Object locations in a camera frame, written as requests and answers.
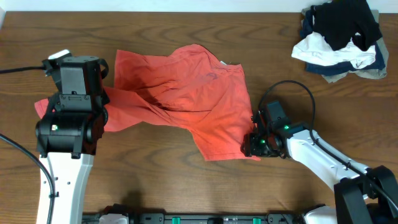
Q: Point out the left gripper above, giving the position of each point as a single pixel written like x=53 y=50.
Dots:
x=101 y=66

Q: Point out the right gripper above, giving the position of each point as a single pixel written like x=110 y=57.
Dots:
x=249 y=145

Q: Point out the red t-shirt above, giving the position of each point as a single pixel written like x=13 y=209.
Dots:
x=189 y=89

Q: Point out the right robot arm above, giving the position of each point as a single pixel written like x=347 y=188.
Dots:
x=362 y=194

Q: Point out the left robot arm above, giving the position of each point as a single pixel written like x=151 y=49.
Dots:
x=67 y=134

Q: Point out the white garment on pile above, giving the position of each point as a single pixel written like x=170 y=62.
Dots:
x=314 y=49

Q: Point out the navy garment on pile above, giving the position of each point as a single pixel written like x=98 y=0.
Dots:
x=380 y=47

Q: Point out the black garment on pile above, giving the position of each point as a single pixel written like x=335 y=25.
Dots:
x=343 y=21

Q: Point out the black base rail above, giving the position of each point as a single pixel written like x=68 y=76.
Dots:
x=122 y=214

